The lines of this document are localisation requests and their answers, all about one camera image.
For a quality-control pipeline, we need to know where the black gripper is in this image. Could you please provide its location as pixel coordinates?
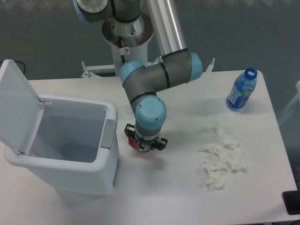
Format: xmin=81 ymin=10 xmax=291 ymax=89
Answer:
xmin=124 ymin=123 xmax=168 ymax=150

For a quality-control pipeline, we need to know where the crushed red soda can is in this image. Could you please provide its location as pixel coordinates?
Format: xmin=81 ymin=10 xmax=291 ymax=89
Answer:
xmin=128 ymin=137 xmax=151 ymax=153

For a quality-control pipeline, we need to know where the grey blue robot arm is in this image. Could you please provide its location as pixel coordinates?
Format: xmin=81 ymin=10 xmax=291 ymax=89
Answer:
xmin=73 ymin=0 xmax=203 ymax=152

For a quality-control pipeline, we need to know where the white bottle cap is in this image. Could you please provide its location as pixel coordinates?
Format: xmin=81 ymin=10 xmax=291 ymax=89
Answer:
xmin=125 ymin=107 xmax=133 ymax=115

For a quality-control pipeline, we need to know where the white plastic trash bin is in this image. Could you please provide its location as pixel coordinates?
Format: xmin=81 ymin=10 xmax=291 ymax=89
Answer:
xmin=0 ymin=60 xmax=120 ymax=196

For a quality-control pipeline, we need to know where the crumpled white tissue paper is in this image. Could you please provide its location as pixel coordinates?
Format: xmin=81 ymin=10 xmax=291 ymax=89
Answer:
xmin=198 ymin=125 xmax=247 ymax=191

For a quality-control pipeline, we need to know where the blue plastic drink bottle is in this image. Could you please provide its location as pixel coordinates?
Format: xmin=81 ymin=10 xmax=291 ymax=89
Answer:
xmin=226 ymin=67 xmax=257 ymax=111

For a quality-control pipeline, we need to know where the white furniture at right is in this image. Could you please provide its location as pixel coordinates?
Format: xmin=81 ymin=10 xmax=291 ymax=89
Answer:
xmin=277 ymin=81 xmax=300 ymax=127

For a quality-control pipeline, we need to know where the black device at edge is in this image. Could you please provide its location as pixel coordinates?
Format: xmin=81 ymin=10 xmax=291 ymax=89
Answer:
xmin=282 ymin=190 xmax=300 ymax=215

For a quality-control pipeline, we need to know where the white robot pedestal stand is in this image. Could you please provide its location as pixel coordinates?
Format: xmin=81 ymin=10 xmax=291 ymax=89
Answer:
xmin=75 ymin=1 xmax=203 ymax=82

